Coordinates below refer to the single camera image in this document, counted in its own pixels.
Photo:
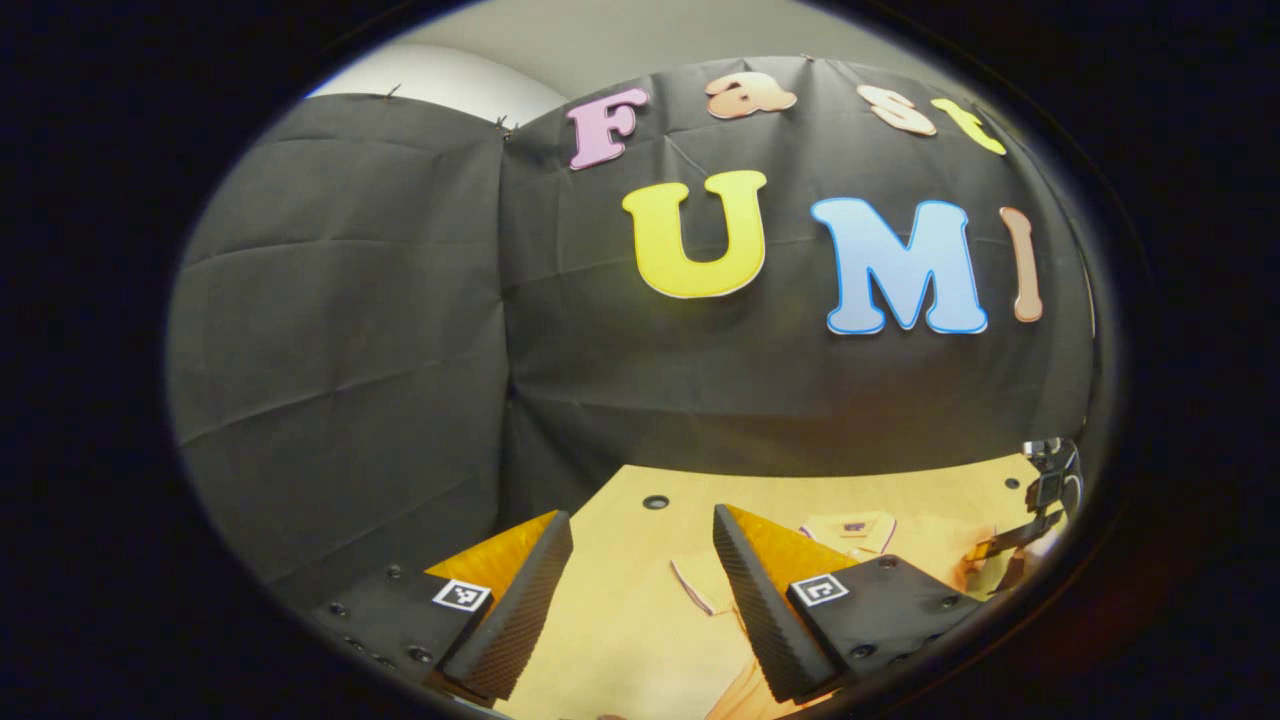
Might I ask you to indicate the orange T-shirt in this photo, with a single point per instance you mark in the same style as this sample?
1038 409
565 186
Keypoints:
835 535

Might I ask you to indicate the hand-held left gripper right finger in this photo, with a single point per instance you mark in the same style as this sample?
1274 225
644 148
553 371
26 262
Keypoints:
760 620

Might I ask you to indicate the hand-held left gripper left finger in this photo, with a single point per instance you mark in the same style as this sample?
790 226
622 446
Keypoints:
515 620

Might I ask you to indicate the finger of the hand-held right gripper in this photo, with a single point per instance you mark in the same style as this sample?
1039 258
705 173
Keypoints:
1020 535
975 572

